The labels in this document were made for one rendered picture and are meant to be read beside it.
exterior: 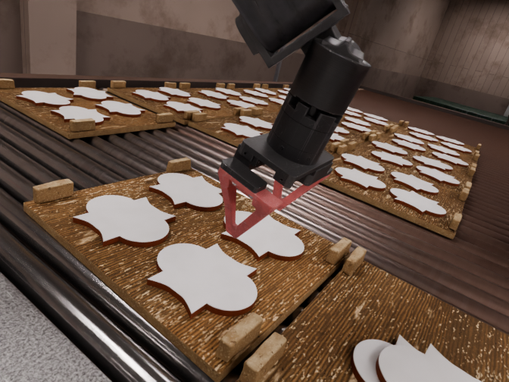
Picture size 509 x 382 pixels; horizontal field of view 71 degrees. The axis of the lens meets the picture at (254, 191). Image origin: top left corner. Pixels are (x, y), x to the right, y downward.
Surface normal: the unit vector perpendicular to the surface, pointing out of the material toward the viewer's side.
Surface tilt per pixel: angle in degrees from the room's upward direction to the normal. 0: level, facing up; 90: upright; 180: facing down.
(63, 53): 90
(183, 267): 0
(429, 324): 0
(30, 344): 0
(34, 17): 90
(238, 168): 13
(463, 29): 90
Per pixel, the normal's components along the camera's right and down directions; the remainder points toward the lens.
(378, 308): 0.22, -0.89
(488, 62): -0.64, 0.18
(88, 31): 0.74, 0.41
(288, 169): 0.38, -0.77
